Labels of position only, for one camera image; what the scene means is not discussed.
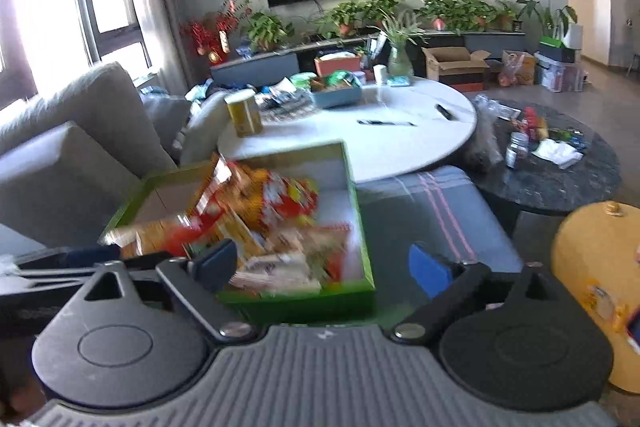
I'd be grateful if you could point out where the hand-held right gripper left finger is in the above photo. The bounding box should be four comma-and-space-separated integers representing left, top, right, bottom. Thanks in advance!
82, 238, 258, 342

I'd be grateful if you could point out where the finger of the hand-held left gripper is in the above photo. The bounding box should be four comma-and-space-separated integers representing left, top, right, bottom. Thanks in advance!
10, 246, 173, 282

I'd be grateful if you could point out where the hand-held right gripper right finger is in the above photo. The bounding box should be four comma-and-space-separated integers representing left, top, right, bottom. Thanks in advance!
392, 243, 566, 344

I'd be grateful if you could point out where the orange-red printed snack bag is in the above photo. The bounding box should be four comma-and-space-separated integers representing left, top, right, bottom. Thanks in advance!
187, 154, 321, 253

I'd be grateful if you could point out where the green cardboard tray box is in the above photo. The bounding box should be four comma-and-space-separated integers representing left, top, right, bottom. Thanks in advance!
100, 140, 377, 325

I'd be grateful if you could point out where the grey sofa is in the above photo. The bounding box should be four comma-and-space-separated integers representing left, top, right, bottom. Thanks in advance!
0, 61, 181, 253

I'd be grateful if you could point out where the white round table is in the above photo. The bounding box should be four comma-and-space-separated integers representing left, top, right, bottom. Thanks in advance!
217, 76, 477, 182

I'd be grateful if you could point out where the white cushion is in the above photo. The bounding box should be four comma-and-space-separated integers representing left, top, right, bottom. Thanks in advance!
180, 92, 231, 165

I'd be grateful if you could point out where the crumpled clear plastic bag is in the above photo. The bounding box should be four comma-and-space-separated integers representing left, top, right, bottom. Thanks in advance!
462, 94, 503, 172

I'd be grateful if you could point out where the small glass jar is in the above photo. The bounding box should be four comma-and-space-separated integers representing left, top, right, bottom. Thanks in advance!
505, 132, 530, 168

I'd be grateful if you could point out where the dark marble round table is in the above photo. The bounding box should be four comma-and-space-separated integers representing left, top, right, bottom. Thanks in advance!
465, 99, 621, 215

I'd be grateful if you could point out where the yellow tin canister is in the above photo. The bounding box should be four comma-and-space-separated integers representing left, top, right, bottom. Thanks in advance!
225, 89, 264, 138

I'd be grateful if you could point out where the grey cushion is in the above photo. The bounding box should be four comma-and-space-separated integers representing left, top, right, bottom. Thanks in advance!
142, 94, 193, 160

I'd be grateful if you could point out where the yellow round side table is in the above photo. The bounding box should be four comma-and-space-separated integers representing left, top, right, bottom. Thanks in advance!
550, 202, 640, 395

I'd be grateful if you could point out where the crumpled white tissue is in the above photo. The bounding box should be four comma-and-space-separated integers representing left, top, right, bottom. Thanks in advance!
532, 139, 583, 169

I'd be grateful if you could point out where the pile of small packets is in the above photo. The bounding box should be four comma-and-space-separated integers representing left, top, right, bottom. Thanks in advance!
255, 77, 318, 122

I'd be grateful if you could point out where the small red box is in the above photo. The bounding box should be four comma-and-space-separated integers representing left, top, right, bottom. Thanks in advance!
520, 109, 546, 138

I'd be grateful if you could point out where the blue plastic basket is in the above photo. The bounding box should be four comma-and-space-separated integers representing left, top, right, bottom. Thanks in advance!
310, 79, 363, 109

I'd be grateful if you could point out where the open brown cardboard box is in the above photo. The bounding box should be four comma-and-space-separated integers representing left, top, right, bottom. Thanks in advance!
421, 47, 492, 92

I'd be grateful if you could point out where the grey television console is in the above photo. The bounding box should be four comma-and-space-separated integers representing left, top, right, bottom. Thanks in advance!
210, 32, 527, 88

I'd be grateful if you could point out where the spider plant in glass vase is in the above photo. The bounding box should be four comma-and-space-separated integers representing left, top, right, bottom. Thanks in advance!
372, 7, 426, 78

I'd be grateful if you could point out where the smartphone in red case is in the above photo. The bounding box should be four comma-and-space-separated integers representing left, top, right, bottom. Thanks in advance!
625, 307, 640, 353

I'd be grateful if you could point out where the orange storage box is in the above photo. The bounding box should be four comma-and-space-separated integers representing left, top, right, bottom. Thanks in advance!
314, 55, 362, 78

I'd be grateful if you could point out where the clear plastic storage bin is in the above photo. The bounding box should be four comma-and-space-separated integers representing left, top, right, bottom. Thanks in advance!
535, 53, 583, 92

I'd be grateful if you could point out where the red berry branch decoration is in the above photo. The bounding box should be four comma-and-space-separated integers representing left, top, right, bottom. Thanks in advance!
180, 0, 251, 62

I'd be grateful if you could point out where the row of potted green plants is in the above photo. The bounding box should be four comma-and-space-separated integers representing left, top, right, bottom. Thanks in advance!
242, 0, 521, 52

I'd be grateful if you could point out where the dark box with green lid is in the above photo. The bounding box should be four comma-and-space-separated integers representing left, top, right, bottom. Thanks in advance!
539, 37, 576, 62

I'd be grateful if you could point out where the tall broad-leaf floor plant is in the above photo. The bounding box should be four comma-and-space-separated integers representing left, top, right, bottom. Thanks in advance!
517, 0, 578, 38

